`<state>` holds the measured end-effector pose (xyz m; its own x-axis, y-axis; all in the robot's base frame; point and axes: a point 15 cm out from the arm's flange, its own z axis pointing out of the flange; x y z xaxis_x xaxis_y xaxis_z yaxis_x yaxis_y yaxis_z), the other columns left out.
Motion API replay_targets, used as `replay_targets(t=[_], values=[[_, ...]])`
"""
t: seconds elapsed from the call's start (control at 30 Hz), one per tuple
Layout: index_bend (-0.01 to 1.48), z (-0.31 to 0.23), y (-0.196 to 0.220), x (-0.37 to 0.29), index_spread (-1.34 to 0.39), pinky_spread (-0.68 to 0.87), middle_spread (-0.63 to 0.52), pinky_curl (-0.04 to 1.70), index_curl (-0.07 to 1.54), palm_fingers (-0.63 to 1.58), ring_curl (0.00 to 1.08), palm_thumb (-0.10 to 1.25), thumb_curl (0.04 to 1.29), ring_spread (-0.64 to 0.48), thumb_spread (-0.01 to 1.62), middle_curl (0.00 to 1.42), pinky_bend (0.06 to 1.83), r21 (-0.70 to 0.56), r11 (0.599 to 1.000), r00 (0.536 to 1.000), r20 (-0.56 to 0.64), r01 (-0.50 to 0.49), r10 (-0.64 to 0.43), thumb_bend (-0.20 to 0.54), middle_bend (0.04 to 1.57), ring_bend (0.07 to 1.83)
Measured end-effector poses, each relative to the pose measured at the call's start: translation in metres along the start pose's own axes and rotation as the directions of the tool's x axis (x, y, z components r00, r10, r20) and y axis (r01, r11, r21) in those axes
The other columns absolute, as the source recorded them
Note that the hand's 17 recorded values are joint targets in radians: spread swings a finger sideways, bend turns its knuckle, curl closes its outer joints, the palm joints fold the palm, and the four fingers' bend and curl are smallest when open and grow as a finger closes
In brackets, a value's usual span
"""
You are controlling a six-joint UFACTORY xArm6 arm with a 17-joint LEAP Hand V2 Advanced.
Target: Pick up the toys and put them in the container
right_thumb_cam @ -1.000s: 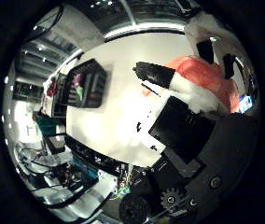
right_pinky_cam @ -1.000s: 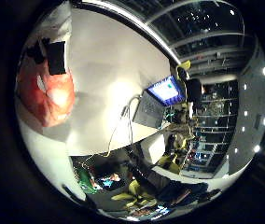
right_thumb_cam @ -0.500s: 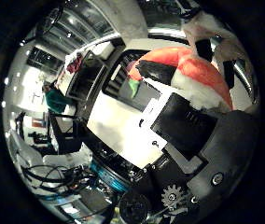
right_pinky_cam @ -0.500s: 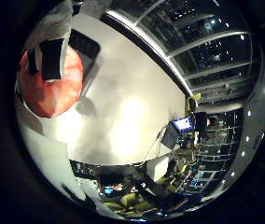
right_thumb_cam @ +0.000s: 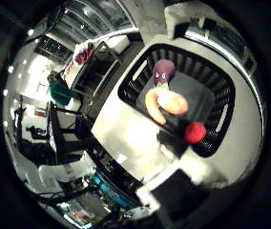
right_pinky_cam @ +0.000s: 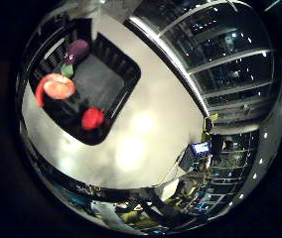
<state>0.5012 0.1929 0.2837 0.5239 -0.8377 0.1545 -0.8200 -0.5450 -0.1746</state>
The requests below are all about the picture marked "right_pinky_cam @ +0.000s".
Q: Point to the red tomato toy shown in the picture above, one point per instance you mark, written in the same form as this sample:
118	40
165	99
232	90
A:
93	118

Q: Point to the open black laptop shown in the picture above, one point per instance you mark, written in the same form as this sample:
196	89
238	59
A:
195	153

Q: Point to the black plastic basket container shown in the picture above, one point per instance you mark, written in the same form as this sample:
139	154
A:
94	79

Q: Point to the distant standing person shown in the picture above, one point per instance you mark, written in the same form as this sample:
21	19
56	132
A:
228	144

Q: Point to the purple eggplant toy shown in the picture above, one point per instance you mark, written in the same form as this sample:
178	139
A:
77	50

